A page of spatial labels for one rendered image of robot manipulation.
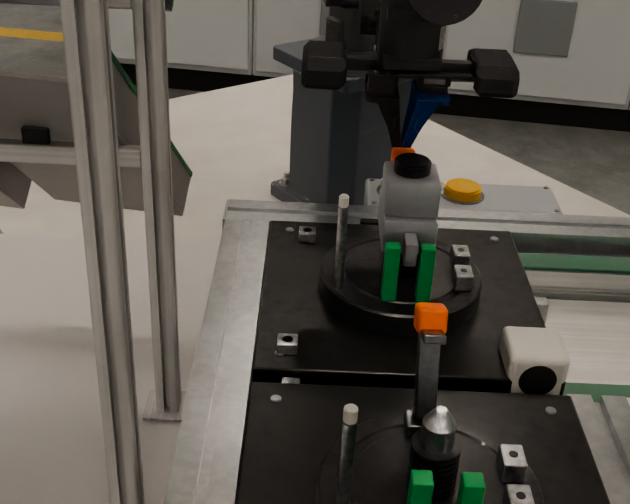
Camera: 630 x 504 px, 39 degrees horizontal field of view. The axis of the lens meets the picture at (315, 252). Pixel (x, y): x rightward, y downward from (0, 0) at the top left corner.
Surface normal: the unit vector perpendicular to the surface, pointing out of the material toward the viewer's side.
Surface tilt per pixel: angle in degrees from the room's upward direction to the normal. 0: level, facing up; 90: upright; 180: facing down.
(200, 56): 90
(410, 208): 90
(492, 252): 0
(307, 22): 90
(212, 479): 0
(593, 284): 90
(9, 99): 135
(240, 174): 0
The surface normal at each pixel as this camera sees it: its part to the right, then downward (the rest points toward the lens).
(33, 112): -0.16, 0.96
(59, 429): 0.04, -0.86
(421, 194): -0.01, 0.50
